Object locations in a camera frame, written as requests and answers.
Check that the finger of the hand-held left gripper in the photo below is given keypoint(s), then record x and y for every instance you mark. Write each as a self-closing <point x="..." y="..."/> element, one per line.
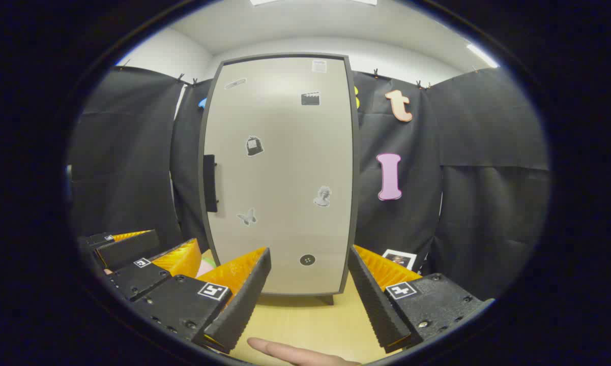
<point x="127" y="249"/>
<point x="140" y="279"/>

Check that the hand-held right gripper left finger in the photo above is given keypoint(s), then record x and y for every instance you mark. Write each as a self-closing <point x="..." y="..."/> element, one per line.
<point x="244" y="305"/>

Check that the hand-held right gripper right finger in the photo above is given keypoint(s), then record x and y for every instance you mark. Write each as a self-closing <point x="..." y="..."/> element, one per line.
<point x="376" y="310"/>

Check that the pink coaster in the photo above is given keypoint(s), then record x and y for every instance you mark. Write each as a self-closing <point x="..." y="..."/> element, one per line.
<point x="203" y="268"/>

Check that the white portrait cover book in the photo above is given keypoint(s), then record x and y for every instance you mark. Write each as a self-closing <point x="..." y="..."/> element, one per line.
<point x="399" y="259"/>

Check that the black backdrop cloth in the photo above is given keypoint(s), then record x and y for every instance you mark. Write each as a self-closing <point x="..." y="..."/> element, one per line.
<point x="127" y="152"/>

